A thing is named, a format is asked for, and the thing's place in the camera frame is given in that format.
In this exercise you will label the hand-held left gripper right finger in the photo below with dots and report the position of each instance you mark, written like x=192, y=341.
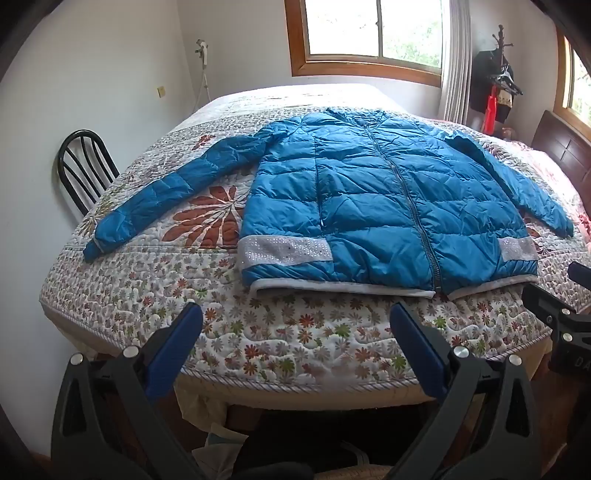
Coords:
x=418, y=350

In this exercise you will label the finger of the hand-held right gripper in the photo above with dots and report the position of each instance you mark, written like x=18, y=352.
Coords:
x=542, y=304
x=581, y=272

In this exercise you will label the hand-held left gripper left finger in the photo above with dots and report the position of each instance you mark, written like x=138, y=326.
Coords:
x=173, y=350

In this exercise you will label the blue puffer jacket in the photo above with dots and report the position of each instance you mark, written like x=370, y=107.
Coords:
x=369, y=203

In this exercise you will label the black clothes hanger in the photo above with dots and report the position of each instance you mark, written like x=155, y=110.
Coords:
x=510, y=83

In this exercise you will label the pink floral blanket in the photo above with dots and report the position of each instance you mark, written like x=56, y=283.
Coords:
x=554, y=180

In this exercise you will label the white plastic bag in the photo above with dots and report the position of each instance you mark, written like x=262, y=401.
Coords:
x=217, y=445

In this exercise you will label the floral quilted bed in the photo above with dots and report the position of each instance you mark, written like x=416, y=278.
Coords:
x=286, y=332

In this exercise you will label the dark wooden headboard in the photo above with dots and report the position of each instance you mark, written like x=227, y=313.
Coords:
x=558, y=147

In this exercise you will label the red hanging item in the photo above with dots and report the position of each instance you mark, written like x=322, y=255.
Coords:
x=490, y=115

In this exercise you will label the tan patterned cloth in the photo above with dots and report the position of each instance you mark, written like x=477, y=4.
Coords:
x=505, y=98

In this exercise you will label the small wooden framed window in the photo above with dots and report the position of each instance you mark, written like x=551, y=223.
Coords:
x=562, y=69

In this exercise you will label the black metal chair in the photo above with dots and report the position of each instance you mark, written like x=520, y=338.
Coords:
x=69, y=157

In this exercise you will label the wooden coat rack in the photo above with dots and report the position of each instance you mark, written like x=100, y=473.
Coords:
x=499, y=41

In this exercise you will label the white pleated curtain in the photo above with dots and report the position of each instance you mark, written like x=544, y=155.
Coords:
x=457, y=60

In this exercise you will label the large wooden framed window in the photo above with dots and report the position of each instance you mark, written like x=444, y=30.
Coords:
x=295, y=41

